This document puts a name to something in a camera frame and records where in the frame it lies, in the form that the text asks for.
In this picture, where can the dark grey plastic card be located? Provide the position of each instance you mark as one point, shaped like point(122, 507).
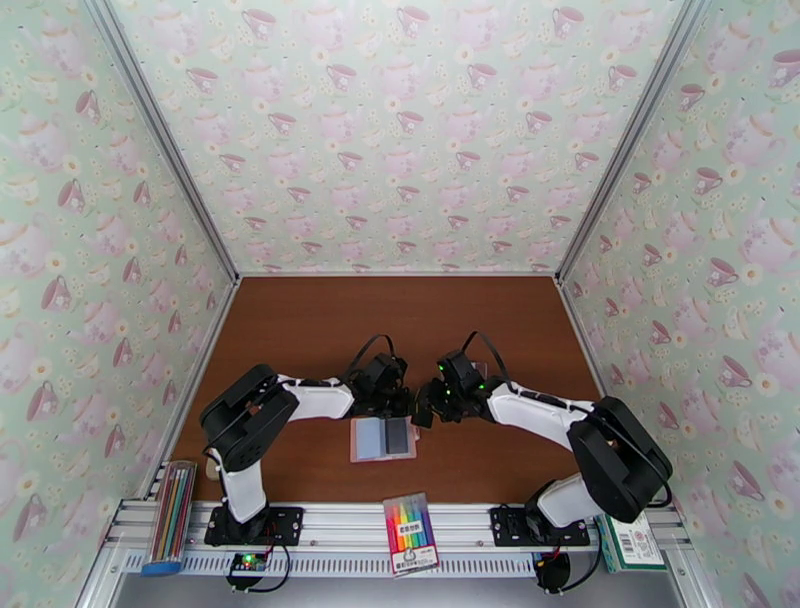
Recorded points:
point(397, 437)

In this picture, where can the pink card holder wallet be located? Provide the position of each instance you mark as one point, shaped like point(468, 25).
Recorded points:
point(369, 437)

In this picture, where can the clear acrylic card box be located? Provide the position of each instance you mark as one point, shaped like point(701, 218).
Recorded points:
point(478, 369)

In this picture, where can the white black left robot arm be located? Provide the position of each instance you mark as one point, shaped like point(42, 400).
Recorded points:
point(312, 397)

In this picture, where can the pack of coloured highlighters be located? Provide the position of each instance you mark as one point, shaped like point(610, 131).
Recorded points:
point(409, 531)

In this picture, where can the black round puck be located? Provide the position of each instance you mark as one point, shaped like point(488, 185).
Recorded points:
point(240, 582)
point(553, 572)

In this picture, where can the small circuit board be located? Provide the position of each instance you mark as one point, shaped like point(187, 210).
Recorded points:
point(247, 564)

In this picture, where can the green white cardboard box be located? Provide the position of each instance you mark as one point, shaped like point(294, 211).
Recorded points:
point(637, 550)

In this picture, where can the clear case of coloured pencils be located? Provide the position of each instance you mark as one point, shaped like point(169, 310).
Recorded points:
point(169, 519)

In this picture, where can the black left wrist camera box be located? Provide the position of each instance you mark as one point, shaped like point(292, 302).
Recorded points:
point(382, 373)

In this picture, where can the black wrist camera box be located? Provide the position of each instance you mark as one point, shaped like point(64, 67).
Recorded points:
point(382, 373)
point(459, 370)

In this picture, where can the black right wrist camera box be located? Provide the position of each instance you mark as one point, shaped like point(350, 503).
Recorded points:
point(459, 370)

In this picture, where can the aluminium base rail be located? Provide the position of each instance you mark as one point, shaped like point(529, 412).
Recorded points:
point(350, 522)

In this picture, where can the aluminium frame profile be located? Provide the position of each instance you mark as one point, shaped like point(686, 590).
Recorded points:
point(162, 134)
point(190, 375)
point(631, 134)
point(400, 274)
point(590, 350)

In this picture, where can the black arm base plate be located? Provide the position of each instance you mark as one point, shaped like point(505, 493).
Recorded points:
point(287, 522)
point(506, 525)

